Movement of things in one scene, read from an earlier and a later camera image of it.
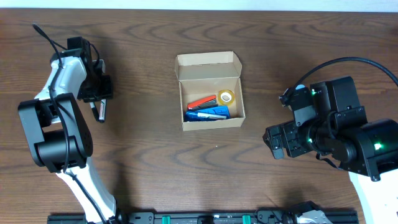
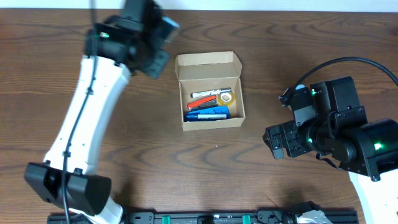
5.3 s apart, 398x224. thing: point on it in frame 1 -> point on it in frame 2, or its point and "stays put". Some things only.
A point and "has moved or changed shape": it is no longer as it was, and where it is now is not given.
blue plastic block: [216, 110] stays put
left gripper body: [96, 93] -> [156, 64]
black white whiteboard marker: [102, 111] has moved or changed shape
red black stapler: [210, 101] stays put
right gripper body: [283, 139] stays put
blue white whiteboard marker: [196, 116] stays put
